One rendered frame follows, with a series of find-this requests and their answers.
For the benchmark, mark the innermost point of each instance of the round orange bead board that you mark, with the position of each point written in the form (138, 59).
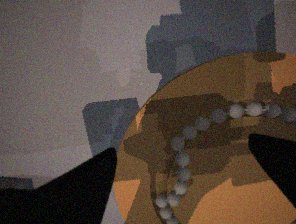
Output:
(226, 185)

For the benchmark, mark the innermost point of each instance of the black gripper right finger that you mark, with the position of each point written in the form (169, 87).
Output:
(277, 157)

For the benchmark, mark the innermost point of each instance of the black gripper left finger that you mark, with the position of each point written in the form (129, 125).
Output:
(79, 196)

